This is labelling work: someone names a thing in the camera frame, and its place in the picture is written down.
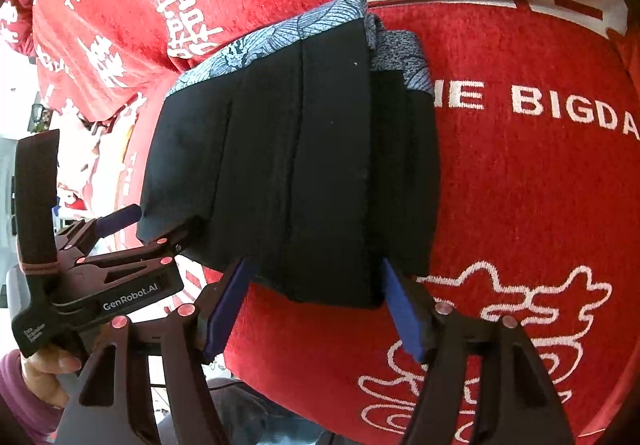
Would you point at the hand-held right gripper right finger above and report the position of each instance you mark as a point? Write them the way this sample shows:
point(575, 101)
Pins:
point(405, 315)

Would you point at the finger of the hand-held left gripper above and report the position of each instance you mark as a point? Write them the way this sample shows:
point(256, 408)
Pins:
point(117, 217)
point(150, 252)

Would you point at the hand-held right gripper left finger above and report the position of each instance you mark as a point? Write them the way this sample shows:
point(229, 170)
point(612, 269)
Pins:
point(227, 310)

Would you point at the black pants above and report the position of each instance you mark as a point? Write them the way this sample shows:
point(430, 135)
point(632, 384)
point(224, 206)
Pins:
point(300, 150)

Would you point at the person's left forearm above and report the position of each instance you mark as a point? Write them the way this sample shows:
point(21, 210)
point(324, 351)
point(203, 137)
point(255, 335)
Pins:
point(20, 405)

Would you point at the person's left hand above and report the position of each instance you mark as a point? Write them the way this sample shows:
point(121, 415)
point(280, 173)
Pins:
point(42, 370)

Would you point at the red printed blanket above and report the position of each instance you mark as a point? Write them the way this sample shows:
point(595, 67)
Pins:
point(500, 200)

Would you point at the maroon printed cloth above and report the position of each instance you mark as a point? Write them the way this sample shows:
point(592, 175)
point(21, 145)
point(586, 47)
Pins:
point(22, 10)

